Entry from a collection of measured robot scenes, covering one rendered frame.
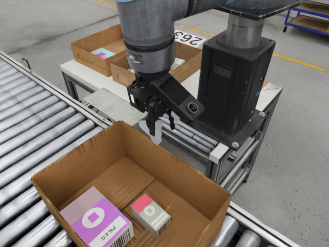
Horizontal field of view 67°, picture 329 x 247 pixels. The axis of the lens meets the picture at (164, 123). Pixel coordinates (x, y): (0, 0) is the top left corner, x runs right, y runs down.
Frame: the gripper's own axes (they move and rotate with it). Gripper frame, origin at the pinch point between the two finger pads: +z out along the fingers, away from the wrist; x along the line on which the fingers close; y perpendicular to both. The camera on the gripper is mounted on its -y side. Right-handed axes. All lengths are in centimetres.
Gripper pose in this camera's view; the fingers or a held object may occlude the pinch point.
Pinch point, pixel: (167, 135)
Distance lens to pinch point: 61.0
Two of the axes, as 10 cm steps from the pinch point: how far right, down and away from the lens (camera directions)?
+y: -7.6, -4.3, 4.8
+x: -6.4, 5.9, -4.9
